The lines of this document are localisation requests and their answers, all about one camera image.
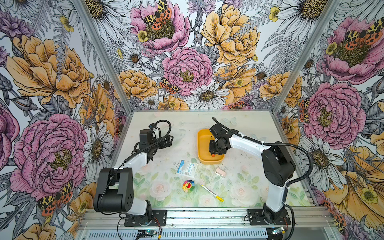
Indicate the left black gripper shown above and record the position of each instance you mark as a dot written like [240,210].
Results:
[168,142]

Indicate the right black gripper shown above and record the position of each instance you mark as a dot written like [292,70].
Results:
[212,150]

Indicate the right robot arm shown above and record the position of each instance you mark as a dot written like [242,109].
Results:
[278,165]

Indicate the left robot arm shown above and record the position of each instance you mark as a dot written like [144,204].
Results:
[115,186]

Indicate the pink eraser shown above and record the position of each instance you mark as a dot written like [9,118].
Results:
[220,172]

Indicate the white blue packet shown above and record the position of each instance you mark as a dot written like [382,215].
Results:
[187,169]

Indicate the colourful flower toy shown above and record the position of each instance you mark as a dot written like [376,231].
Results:
[188,186]

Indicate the white yellow marker pen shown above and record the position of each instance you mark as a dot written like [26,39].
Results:
[212,193]

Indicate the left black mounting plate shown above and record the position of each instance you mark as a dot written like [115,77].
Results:
[153,218]

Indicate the black mounting plate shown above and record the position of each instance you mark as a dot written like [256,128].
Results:
[261,217]
[153,218]

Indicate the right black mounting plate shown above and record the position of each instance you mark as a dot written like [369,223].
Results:
[261,217]

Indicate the green circuit board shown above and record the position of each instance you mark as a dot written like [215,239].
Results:
[148,233]

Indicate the white vented cable duct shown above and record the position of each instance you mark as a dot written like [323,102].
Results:
[184,234]

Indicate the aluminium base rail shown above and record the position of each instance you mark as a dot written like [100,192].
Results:
[194,218]

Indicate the left aluminium corner post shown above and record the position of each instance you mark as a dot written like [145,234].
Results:
[96,39]

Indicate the aluminium corner post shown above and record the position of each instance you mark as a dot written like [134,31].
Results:
[96,39]
[313,38]

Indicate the right aluminium corner post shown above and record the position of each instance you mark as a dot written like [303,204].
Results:
[313,38]

